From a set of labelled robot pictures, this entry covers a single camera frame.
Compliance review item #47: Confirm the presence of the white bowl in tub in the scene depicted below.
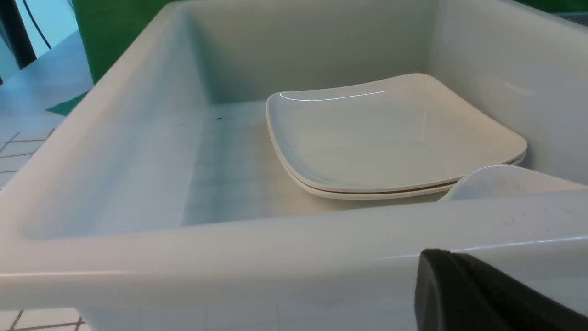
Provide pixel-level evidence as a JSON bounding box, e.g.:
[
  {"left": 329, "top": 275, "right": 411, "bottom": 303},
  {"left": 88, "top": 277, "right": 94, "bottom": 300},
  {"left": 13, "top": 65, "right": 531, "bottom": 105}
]
[{"left": 439, "top": 164, "right": 587, "bottom": 202}]

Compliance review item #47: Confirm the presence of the top white square plate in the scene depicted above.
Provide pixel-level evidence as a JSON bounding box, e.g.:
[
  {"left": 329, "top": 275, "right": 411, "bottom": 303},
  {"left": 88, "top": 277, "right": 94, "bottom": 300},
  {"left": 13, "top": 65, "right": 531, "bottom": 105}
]
[{"left": 266, "top": 73, "right": 528, "bottom": 194}]

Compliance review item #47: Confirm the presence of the large white plastic tub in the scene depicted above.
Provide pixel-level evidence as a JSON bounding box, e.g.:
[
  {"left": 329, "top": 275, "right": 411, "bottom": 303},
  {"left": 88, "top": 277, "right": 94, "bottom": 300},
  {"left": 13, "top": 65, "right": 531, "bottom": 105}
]
[{"left": 1, "top": 0, "right": 587, "bottom": 331}]

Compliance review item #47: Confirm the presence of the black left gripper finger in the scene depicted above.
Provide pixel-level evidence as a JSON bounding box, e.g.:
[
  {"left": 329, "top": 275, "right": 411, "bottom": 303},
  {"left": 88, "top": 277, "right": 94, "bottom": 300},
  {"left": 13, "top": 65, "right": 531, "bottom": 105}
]
[{"left": 414, "top": 249, "right": 588, "bottom": 331}]

